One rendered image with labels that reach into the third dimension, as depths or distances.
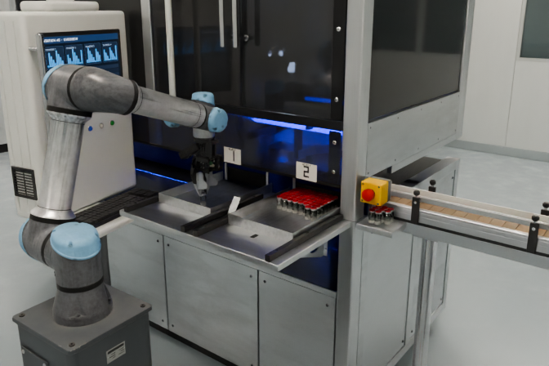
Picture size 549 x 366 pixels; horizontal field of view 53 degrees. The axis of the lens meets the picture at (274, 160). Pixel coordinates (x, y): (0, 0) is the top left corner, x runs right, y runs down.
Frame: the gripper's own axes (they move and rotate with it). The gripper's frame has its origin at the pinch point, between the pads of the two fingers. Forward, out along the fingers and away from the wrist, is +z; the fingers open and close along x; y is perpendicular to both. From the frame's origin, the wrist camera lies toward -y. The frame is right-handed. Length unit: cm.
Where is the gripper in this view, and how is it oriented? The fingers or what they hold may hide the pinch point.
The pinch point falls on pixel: (202, 190)
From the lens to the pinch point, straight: 196.1
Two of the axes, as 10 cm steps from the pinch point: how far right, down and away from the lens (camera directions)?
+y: 7.9, 1.7, -5.8
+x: 6.1, -2.2, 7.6
